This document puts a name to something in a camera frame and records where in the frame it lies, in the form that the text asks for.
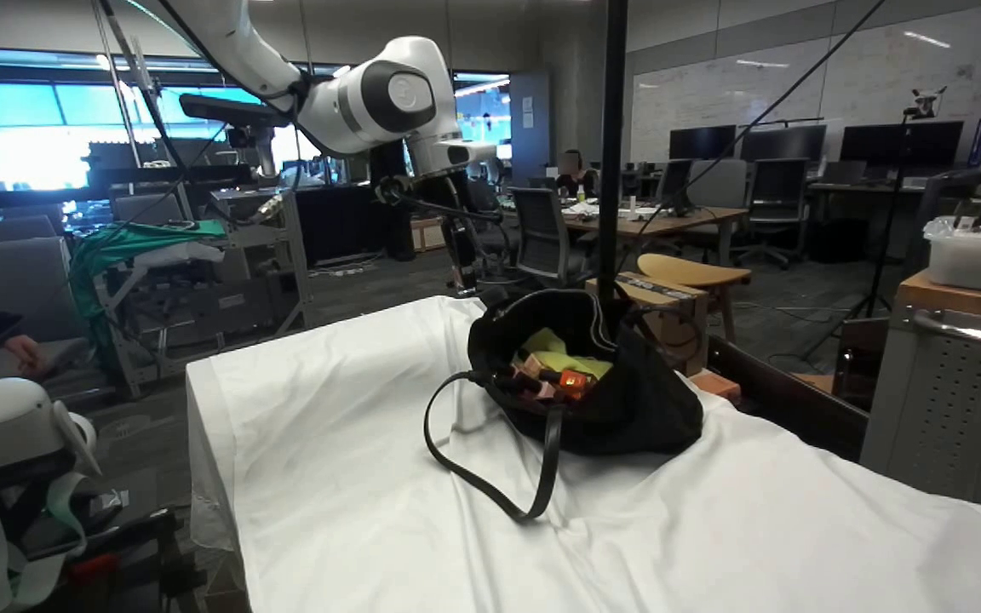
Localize black office chair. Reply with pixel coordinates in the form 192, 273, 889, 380
742, 158, 810, 273

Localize cardboard box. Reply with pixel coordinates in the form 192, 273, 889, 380
410, 215, 450, 257

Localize green cables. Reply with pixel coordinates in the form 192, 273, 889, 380
66, 217, 232, 343

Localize grey mesh office chair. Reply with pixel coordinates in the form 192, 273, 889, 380
509, 184, 576, 282

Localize black handbag with strap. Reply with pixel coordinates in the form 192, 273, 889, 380
420, 288, 709, 526

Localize grey cabinet with wooden top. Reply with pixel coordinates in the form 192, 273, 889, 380
860, 271, 981, 506

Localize white tablecloth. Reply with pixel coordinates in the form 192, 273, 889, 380
185, 295, 981, 613

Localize round wooden stool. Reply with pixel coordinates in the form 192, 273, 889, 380
634, 251, 756, 343

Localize grey padded chair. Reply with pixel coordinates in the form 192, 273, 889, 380
0, 234, 93, 384

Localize black tripod stand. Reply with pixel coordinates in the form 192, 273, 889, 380
795, 86, 955, 366

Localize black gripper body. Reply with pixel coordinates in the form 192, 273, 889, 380
432, 172, 506, 258

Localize long wooden desk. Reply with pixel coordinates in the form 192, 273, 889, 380
562, 199, 749, 273

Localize seated person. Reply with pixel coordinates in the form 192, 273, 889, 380
554, 147, 600, 206

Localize small black computer monitor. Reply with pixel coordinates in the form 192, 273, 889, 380
668, 124, 742, 164

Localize wide black computer monitor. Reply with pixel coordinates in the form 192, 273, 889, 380
838, 120, 969, 178

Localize black vertical pole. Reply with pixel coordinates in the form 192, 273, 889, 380
592, 0, 630, 300

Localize yellow cloth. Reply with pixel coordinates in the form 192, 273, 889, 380
518, 323, 617, 384

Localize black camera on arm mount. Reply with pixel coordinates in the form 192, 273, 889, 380
177, 92, 290, 152

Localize peach nail polish bottle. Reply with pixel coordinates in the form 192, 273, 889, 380
512, 350, 551, 381

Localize white plastic container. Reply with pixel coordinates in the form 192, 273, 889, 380
919, 212, 981, 295

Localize black screen on cart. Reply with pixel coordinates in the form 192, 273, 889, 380
293, 184, 393, 273

